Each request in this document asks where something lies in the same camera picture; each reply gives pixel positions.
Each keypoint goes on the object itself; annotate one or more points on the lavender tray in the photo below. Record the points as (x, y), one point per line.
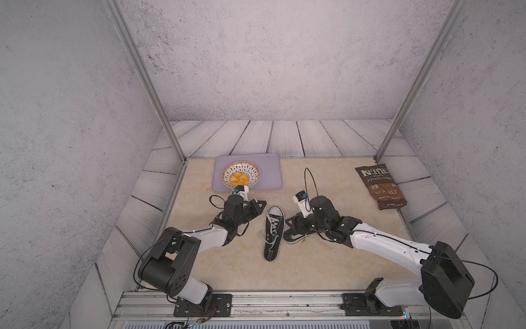
(263, 170)

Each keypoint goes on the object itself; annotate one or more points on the patterned ceramic bowl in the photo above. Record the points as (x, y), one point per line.
(246, 167)

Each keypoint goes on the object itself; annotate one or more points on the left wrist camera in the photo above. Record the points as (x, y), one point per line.
(242, 191)

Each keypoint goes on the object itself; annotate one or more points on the left aluminium frame post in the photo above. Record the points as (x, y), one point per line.
(126, 38)

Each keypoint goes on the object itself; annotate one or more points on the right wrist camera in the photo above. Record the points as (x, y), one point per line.
(302, 200)

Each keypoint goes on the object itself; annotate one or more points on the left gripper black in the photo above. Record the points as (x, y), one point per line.
(252, 205)

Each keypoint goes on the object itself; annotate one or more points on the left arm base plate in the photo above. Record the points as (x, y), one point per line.
(214, 305)

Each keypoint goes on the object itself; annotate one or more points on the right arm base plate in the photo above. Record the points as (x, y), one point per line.
(368, 304)

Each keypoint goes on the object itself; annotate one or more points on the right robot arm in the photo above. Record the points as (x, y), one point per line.
(441, 282)

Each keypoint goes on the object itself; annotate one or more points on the right aluminium frame post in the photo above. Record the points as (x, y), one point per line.
(445, 32)

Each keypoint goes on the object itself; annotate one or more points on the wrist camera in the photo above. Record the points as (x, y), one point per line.
(242, 191)
(302, 200)

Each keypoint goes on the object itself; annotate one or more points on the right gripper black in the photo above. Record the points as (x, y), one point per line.
(297, 220)

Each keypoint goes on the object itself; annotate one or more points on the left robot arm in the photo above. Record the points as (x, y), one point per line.
(169, 263)

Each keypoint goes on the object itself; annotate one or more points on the brown potato chips bag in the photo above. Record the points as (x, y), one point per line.
(381, 186)

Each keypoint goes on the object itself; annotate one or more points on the aluminium front rail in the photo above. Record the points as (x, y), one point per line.
(271, 309)

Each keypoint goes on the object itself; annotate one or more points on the black canvas sneaker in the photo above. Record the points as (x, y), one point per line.
(291, 237)
(274, 229)

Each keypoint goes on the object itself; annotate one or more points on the yellow bread roll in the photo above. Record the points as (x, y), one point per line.
(239, 178)

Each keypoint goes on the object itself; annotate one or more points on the aluminium frame post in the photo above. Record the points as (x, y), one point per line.
(445, 32)
(126, 38)

